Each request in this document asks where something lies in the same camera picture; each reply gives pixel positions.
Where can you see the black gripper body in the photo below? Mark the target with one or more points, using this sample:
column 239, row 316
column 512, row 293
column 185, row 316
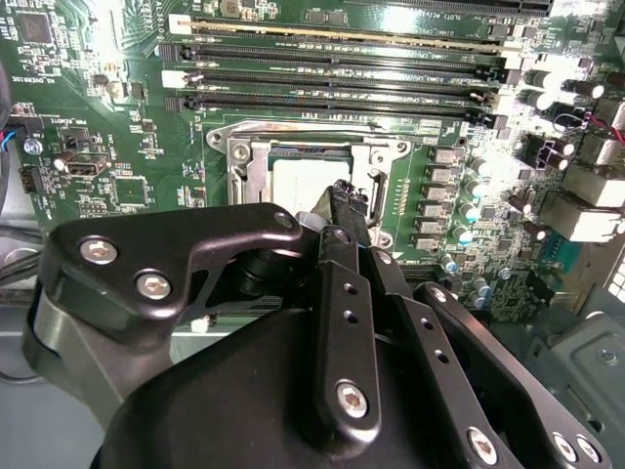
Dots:
column 234, row 400

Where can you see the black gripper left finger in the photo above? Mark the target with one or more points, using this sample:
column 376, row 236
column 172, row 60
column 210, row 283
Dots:
column 122, row 254

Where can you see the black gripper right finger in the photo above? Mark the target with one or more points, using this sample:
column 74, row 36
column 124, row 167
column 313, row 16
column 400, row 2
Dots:
column 464, row 391

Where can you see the silver CPU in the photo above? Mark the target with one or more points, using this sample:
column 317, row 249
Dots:
column 303, row 176

